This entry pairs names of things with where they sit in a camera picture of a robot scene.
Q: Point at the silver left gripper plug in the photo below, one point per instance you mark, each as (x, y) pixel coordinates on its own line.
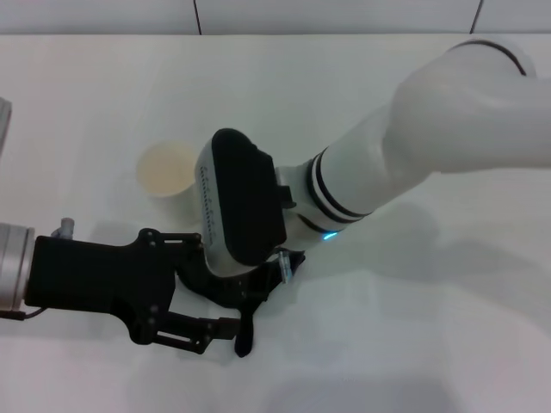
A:
(64, 228)

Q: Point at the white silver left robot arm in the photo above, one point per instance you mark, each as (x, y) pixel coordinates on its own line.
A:
(15, 266)

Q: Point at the dark blue rag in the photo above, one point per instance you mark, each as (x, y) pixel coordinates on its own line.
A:
(245, 340)

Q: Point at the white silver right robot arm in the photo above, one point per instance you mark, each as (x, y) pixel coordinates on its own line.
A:
(430, 120)

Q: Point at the white paper cup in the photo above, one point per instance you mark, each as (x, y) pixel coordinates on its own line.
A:
(163, 172)

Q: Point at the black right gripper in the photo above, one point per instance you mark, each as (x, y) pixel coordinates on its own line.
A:
(232, 290)

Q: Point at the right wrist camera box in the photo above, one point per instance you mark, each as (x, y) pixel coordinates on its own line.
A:
(241, 193)

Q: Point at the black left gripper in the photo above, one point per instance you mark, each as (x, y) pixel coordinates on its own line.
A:
(94, 275)

